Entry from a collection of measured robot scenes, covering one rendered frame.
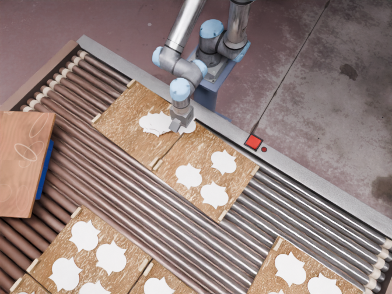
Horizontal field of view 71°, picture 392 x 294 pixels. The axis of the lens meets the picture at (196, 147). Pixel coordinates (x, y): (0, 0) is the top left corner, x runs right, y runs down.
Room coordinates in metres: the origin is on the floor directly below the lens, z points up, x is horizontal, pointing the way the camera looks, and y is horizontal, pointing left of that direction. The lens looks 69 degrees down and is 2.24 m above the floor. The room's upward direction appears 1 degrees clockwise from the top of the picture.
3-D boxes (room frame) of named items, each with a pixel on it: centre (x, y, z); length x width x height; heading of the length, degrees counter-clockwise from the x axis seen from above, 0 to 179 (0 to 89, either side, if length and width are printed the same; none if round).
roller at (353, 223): (0.56, -0.11, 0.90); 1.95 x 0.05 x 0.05; 57
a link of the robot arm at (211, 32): (1.04, -0.07, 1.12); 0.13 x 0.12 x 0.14; 59
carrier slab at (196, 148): (0.38, -0.05, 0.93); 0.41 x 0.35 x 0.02; 53
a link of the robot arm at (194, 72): (0.66, 0.03, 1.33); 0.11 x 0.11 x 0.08; 59
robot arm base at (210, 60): (1.04, -0.06, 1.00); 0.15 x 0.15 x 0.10
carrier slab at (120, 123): (0.63, 0.28, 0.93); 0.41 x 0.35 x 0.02; 54
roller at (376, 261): (0.48, -0.05, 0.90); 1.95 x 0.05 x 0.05; 57
